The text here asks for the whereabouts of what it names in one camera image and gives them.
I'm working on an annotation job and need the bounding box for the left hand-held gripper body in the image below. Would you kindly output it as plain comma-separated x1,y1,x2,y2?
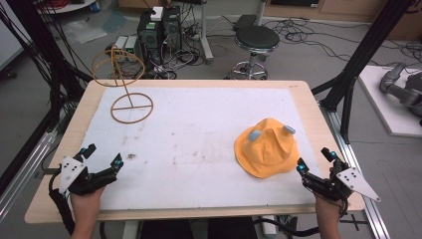
58,155,118,196

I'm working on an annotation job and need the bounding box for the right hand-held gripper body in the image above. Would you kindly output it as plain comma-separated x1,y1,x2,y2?
302,158,382,203

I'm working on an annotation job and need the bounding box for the orange hat with grey ears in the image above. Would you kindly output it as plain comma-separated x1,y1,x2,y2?
233,117,301,179

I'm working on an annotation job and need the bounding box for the wooden ring hat stand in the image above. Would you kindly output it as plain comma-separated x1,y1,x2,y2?
91,46,155,125

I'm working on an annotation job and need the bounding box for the person's right hand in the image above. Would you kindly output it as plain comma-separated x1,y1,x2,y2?
314,166,343,221

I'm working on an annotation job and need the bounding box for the person's left hand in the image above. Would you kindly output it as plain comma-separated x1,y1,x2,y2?
70,184,106,227

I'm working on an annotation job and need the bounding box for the white power strip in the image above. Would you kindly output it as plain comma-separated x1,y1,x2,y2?
261,215,277,239

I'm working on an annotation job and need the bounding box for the white platform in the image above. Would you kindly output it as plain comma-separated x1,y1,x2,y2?
357,65,422,138

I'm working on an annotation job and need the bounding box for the white table mat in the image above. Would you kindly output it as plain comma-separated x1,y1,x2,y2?
75,87,322,211

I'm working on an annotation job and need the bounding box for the silver device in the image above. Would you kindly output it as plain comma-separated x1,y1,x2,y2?
113,35,138,55

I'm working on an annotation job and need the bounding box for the wooden table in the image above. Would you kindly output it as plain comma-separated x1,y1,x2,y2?
24,79,366,224

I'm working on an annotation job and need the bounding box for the black computer tower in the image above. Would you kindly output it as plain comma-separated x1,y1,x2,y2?
161,6,183,52
136,13,164,58

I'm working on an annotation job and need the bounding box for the black round stool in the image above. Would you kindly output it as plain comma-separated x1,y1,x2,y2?
230,25,281,81

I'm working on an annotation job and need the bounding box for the white box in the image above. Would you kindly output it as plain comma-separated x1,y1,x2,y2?
149,6,164,22

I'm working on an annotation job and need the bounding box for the grey desk leg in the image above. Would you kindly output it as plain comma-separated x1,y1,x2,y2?
198,0,215,65

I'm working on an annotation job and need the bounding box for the aluminium rail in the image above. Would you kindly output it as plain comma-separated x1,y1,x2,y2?
0,128,60,221
318,104,391,239

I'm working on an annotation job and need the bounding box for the black sleeved gripper cable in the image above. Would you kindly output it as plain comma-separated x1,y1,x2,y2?
48,171,77,236

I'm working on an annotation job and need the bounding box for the black frame post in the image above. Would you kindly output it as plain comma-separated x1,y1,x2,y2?
0,0,95,197
311,0,416,144

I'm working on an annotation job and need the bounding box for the tangle of black floor cables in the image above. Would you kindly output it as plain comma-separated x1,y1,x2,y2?
261,15,422,68

